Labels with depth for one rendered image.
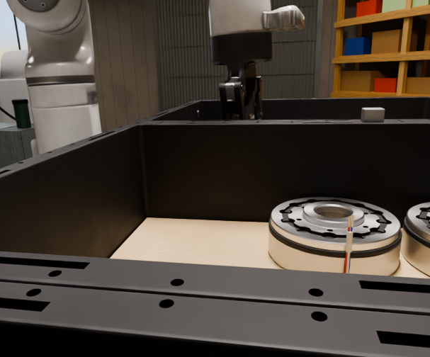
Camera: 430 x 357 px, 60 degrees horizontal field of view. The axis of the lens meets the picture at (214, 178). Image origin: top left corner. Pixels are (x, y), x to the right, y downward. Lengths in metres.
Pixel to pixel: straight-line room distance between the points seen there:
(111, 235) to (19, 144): 4.20
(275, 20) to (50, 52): 0.32
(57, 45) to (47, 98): 0.09
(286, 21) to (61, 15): 0.28
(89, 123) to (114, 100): 6.24
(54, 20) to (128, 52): 6.09
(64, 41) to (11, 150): 4.03
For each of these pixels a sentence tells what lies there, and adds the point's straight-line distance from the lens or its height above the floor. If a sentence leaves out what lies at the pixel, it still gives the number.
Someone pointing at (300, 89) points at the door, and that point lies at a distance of 5.80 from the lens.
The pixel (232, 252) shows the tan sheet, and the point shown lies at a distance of 0.33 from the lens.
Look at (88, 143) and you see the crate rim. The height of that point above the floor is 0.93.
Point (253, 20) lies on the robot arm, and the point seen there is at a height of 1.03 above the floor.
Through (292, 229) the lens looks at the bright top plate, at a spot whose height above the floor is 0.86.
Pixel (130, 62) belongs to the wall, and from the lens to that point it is 6.61.
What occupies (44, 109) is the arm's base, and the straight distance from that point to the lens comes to 0.56.
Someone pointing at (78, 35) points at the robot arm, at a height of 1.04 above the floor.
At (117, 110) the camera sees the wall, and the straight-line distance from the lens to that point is 6.79.
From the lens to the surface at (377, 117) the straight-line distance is 0.38.
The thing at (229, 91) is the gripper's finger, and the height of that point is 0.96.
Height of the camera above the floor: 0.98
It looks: 16 degrees down
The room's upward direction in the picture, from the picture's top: 2 degrees counter-clockwise
